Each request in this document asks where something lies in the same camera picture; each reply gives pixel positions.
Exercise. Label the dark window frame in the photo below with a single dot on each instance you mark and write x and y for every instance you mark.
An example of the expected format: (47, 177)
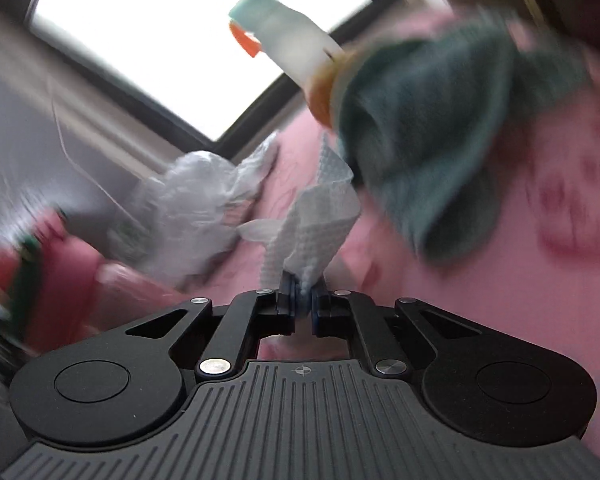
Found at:
(174, 64)

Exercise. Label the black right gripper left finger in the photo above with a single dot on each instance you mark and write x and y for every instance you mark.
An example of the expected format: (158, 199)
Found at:
(128, 382)

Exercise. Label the clear plastic bag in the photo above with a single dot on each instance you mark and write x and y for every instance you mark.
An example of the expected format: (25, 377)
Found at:
(176, 227)

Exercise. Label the frosted bottle mint cap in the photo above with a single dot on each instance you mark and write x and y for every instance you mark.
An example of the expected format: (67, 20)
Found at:
(302, 50)

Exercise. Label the teal green cloth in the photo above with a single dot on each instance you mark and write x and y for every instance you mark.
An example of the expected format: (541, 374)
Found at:
(417, 118)

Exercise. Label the pink water bottle green lid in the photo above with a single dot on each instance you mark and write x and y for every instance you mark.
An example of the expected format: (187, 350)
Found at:
(56, 289)

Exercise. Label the pink printed tablecloth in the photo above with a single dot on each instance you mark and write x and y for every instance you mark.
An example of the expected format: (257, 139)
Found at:
(538, 275)

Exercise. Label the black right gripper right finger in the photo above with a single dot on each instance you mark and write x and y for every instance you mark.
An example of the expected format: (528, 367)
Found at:
(485, 384)

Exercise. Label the white paper towel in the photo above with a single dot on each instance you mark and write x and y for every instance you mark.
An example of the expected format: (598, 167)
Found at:
(316, 225)

